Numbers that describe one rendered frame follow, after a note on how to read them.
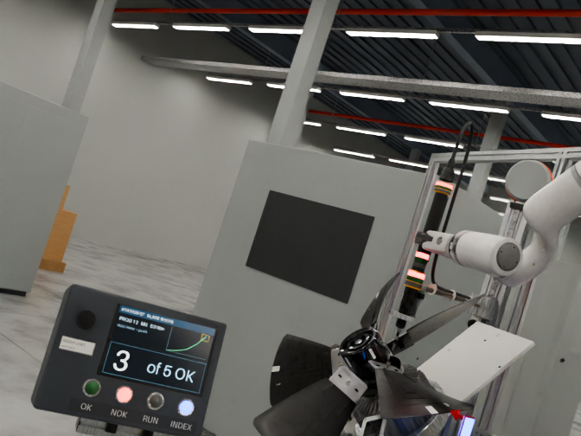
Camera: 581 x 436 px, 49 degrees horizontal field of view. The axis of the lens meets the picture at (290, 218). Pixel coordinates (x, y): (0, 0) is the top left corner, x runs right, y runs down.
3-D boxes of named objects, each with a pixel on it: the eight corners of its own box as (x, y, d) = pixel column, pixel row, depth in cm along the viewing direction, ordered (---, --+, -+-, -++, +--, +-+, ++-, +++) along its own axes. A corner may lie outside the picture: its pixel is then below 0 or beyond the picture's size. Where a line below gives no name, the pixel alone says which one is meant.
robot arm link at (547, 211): (620, 196, 133) (506, 271, 150) (570, 156, 127) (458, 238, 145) (633, 225, 126) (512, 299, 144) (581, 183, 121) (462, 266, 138)
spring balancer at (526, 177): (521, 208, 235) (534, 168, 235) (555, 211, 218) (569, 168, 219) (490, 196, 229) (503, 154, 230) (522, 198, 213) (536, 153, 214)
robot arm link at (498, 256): (494, 244, 149) (466, 224, 146) (533, 251, 136) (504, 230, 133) (478, 275, 148) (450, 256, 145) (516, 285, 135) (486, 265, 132)
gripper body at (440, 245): (443, 257, 147) (418, 251, 157) (477, 269, 150) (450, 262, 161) (452, 227, 147) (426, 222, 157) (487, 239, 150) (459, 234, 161)
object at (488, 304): (473, 316, 221) (480, 293, 221) (493, 323, 217) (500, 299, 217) (464, 314, 212) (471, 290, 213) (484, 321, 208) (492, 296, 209)
